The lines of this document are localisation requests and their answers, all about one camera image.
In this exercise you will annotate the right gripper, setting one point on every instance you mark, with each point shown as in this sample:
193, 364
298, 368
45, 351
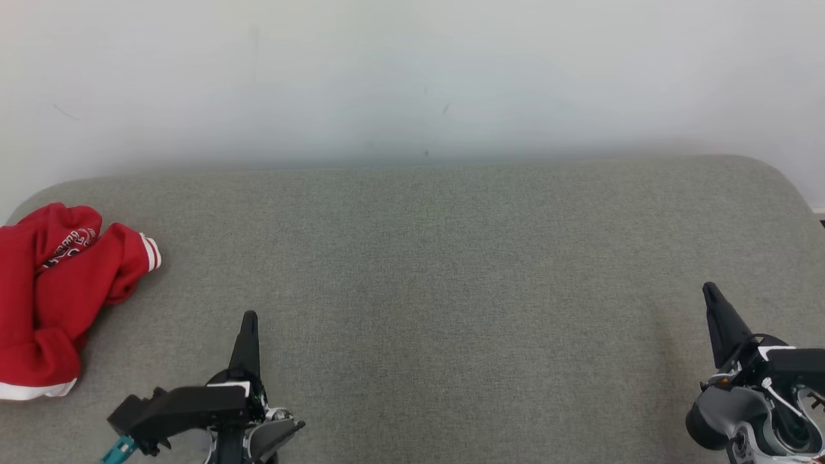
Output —
728, 412

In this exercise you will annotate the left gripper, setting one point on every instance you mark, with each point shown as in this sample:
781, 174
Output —
258, 438

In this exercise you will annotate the red basketball shorts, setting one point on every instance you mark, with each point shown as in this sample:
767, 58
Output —
32, 232

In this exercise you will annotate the grey fabric sofa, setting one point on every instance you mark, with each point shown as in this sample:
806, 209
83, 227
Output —
451, 290

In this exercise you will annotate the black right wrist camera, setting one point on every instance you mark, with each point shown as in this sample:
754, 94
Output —
796, 367

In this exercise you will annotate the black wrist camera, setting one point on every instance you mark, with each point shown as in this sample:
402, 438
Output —
180, 409
796, 367

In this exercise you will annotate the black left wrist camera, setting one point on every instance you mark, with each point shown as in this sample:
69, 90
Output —
180, 409

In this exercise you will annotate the teal left camera connector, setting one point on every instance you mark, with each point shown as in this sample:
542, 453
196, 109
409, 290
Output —
117, 450

